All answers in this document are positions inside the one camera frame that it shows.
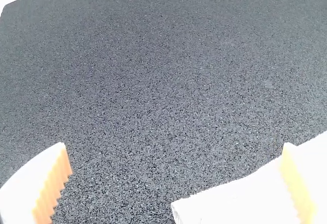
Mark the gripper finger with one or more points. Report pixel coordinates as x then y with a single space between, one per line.
28 188
310 188

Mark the pale towel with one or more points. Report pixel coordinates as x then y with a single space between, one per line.
230 201

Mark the black mat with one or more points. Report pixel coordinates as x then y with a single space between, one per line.
158 80

